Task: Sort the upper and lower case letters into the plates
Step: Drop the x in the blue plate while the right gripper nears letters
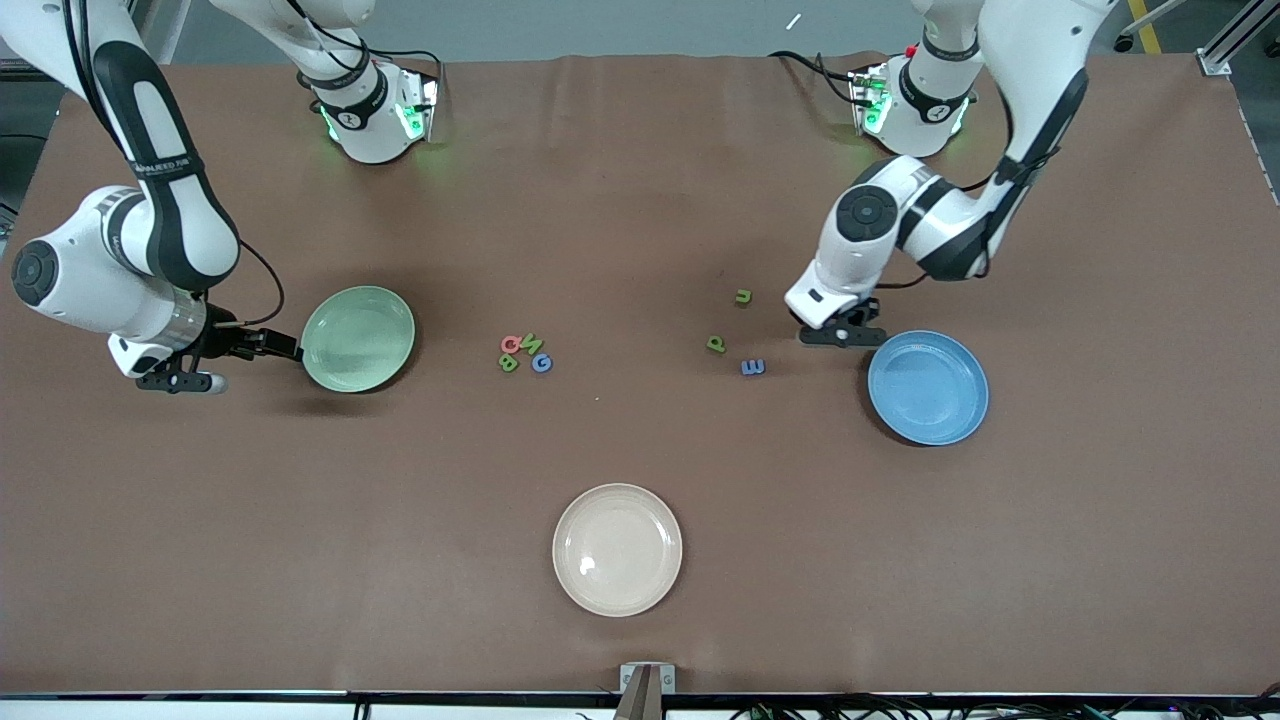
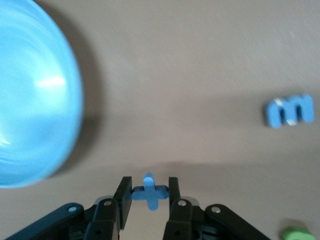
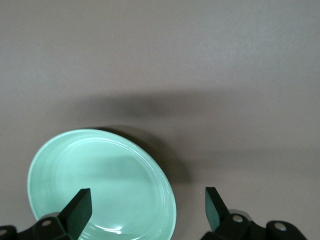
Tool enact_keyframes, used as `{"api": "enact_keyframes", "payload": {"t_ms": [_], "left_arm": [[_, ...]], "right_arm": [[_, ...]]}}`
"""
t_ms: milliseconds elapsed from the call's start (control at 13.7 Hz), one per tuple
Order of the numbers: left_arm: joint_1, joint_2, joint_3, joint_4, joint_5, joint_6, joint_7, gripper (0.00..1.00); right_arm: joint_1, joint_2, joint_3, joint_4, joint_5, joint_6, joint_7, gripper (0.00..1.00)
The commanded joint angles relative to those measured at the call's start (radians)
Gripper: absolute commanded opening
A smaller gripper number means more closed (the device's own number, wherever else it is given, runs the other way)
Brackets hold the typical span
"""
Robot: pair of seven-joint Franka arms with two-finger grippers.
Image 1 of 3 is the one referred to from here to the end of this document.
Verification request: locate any green plate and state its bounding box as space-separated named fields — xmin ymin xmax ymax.
xmin=300 ymin=285 xmax=416 ymax=394

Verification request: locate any blue plate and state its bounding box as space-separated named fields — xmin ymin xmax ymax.
xmin=867 ymin=330 xmax=990 ymax=447

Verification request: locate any brown table mat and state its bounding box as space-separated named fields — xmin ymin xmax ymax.
xmin=0 ymin=52 xmax=1280 ymax=696

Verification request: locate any beige plate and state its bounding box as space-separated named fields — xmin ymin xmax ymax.
xmin=552 ymin=483 xmax=684 ymax=618

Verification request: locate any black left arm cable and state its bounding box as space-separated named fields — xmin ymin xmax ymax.
xmin=880 ymin=85 xmax=1061 ymax=291

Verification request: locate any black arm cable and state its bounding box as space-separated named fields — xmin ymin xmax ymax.
xmin=60 ymin=0 xmax=286 ymax=329
xmin=880 ymin=85 xmax=1061 ymax=291

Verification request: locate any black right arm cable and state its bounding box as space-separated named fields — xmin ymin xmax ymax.
xmin=60 ymin=0 xmax=286 ymax=329

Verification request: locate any black left base cable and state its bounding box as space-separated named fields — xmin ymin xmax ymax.
xmin=768 ymin=50 xmax=863 ymax=106

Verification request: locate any black base cable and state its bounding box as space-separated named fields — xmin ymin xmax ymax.
xmin=345 ymin=40 xmax=446 ymax=101
xmin=768 ymin=50 xmax=863 ymax=106

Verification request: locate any black right base cable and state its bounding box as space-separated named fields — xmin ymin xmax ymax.
xmin=345 ymin=40 xmax=446 ymax=101

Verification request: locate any table edge rail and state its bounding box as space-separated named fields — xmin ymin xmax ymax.
xmin=0 ymin=688 xmax=1280 ymax=720

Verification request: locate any grey metal camera bracket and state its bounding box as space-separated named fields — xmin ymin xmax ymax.
xmin=615 ymin=662 xmax=677 ymax=720

